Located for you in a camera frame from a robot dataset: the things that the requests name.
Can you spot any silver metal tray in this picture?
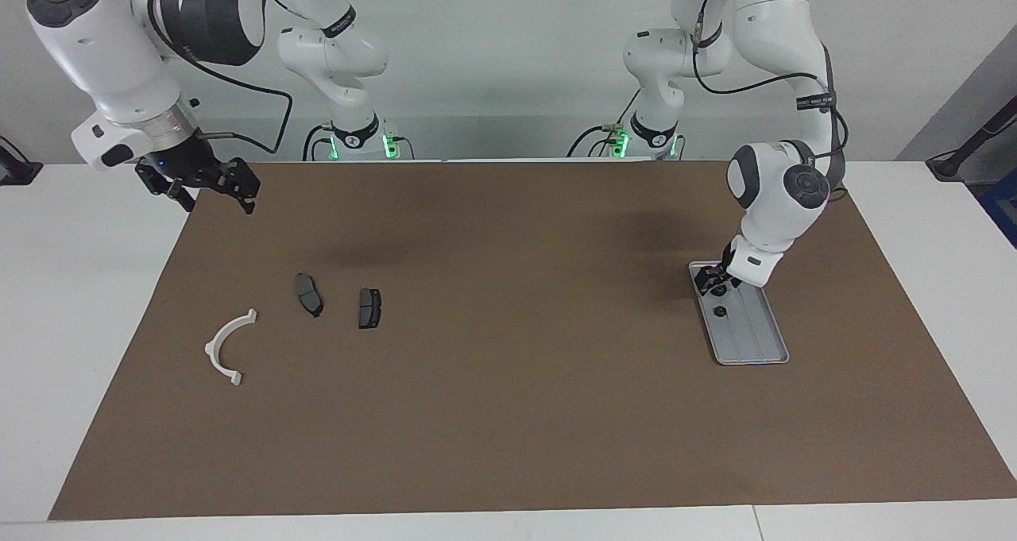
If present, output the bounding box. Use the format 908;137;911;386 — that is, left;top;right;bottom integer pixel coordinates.
687;261;791;366

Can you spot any dark grey angled brake pad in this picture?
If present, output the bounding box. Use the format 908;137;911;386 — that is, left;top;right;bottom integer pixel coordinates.
294;272;325;319

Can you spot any black table clamp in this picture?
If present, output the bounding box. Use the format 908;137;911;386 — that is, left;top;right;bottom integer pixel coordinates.
0;134;43;186

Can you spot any brown table mat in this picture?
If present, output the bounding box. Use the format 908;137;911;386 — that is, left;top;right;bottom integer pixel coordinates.
48;160;1017;521

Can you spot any black metal stand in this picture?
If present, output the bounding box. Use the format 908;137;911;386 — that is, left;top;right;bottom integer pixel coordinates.
926;96;1017;183

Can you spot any blue box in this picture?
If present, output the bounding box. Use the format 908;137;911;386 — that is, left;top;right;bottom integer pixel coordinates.
979;177;1017;249

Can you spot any black base power cable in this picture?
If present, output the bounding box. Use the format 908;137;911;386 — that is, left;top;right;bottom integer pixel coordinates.
567;88;640;159
302;124;334;162

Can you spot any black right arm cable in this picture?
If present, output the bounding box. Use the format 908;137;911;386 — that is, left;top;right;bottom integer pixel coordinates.
147;0;295;156

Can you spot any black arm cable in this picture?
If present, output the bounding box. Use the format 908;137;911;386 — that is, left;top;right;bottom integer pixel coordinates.
147;0;295;156
691;0;849;200

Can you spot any white curved plastic bracket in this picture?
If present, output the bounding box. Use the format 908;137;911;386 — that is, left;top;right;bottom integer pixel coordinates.
204;309;259;387

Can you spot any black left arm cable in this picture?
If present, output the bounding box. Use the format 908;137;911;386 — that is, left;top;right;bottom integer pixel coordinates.
691;0;849;200

